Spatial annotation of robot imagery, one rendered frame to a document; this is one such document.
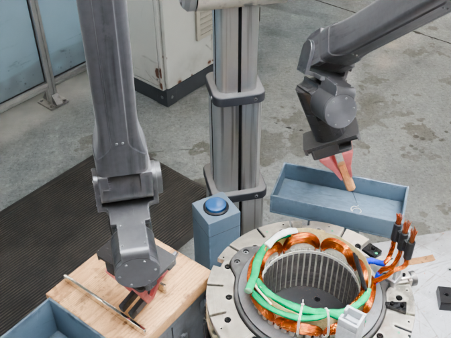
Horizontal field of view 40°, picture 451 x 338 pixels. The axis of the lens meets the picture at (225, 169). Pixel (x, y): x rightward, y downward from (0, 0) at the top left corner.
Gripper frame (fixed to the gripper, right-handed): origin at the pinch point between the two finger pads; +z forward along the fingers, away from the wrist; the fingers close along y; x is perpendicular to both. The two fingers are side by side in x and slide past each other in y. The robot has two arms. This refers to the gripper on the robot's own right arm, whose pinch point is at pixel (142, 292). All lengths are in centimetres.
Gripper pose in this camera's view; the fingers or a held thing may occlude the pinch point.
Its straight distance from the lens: 98.9
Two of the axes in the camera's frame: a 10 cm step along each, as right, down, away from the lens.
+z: 0.1, 7.3, 6.8
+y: 8.1, 3.9, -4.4
